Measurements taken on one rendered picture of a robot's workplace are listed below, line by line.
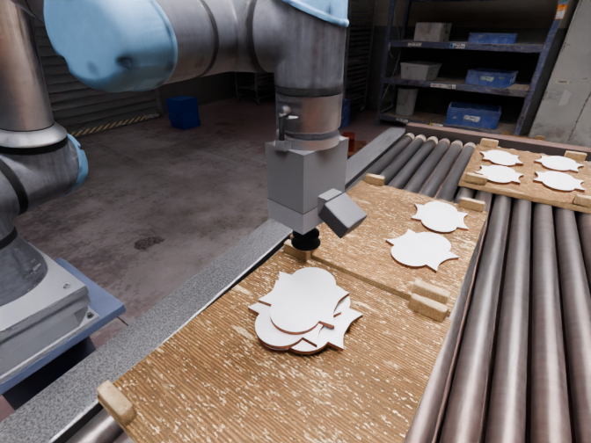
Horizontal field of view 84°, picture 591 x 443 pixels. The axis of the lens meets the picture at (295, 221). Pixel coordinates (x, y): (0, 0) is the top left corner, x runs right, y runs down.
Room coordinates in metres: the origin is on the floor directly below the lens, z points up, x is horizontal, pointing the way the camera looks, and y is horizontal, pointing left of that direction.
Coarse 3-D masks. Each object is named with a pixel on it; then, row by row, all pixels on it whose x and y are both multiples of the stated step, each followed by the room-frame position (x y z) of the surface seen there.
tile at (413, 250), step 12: (396, 240) 0.59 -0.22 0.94; (408, 240) 0.59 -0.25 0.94; (420, 240) 0.59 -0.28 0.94; (432, 240) 0.59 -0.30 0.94; (444, 240) 0.59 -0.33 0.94; (396, 252) 0.55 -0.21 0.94; (408, 252) 0.55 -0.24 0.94; (420, 252) 0.55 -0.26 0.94; (432, 252) 0.55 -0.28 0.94; (444, 252) 0.55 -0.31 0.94; (408, 264) 0.51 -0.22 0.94; (420, 264) 0.51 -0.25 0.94; (432, 264) 0.51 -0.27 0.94
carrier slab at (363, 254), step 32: (352, 192) 0.84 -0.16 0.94; (384, 192) 0.84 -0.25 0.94; (320, 224) 0.67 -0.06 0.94; (384, 224) 0.67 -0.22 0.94; (416, 224) 0.67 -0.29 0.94; (480, 224) 0.67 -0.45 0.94; (320, 256) 0.54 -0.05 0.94; (352, 256) 0.54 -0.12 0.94; (384, 256) 0.54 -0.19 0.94; (384, 288) 0.46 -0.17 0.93; (448, 288) 0.45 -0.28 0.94
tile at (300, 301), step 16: (304, 272) 0.44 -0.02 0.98; (320, 272) 0.44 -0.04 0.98; (288, 288) 0.40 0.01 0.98; (304, 288) 0.40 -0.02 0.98; (320, 288) 0.40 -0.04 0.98; (336, 288) 0.40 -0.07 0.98; (272, 304) 0.37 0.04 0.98; (288, 304) 0.37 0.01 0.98; (304, 304) 0.37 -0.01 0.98; (320, 304) 0.37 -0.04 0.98; (336, 304) 0.37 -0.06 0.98; (272, 320) 0.34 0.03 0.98; (288, 320) 0.34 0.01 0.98; (304, 320) 0.34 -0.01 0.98; (320, 320) 0.34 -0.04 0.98
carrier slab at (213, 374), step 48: (240, 288) 0.45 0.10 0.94; (192, 336) 0.34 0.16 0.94; (240, 336) 0.34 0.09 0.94; (384, 336) 0.34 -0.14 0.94; (432, 336) 0.34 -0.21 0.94; (144, 384) 0.26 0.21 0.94; (192, 384) 0.26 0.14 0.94; (240, 384) 0.26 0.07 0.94; (288, 384) 0.26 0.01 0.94; (336, 384) 0.26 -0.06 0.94; (384, 384) 0.26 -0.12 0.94; (144, 432) 0.20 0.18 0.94; (192, 432) 0.20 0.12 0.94; (240, 432) 0.20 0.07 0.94; (288, 432) 0.20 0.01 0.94; (336, 432) 0.20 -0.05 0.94; (384, 432) 0.20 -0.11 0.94
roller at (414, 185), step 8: (440, 144) 1.30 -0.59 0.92; (448, 144) 1.33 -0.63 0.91; (432, 152) 1.22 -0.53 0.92; (440, 152) 1.22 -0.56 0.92; (432, 160) 1.13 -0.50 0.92; (424, 168) 1.05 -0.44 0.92; (432, 168) 1.09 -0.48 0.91; (416, 176) 0.99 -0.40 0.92; (424, 176) 1.00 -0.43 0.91; (408, 184) 0.93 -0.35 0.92; (416, 184) 0.93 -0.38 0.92; (416, 192) 0.90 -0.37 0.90
